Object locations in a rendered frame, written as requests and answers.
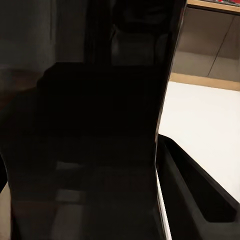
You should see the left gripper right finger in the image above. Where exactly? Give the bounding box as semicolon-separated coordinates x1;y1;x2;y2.
156;133;240;240

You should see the bottle of coffee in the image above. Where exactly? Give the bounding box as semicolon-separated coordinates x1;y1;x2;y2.
0;0;188;240

